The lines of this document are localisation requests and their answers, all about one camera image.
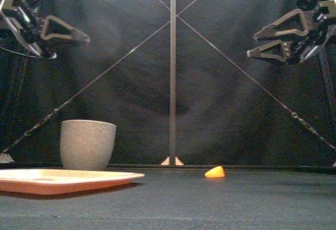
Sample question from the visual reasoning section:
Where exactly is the grey speckled cup bowl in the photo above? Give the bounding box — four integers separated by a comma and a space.
59, 119, 119, 172

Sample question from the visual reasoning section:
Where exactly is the orange toy drumstick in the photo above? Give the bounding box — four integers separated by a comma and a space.
204, 165, 227, 179

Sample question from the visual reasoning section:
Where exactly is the black cloth backdrop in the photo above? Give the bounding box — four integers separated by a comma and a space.
0, 0, 336, 168

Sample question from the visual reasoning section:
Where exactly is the pink plastic tray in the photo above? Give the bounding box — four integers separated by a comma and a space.
0, 168, 145, 196

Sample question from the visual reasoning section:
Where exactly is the diagonal brace wire with turnbuckle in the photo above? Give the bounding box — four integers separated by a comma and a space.
132, 0, 336, 151
0, 0, 224, 154

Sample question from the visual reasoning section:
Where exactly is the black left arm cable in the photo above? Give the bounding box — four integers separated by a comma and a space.
0, 41, 57, 61

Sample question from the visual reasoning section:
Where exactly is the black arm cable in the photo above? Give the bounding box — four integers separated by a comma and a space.
317, 41, 336, 130
0, 41, 57, 61

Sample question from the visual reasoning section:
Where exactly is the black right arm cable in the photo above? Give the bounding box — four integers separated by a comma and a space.
317, 41, 336, 130

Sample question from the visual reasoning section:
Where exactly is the vertical metal frame post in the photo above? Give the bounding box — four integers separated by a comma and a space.
168, 0, 179, 167

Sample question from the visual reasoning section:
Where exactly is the black horizontal frame rail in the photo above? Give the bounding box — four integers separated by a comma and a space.
107, 163, 336, 171

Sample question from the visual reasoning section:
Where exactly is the post foot bracket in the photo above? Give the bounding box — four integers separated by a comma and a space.
160, 155, 185, 167

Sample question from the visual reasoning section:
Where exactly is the grey corner bracket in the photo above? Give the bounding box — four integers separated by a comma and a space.
0, 152, 16, 165

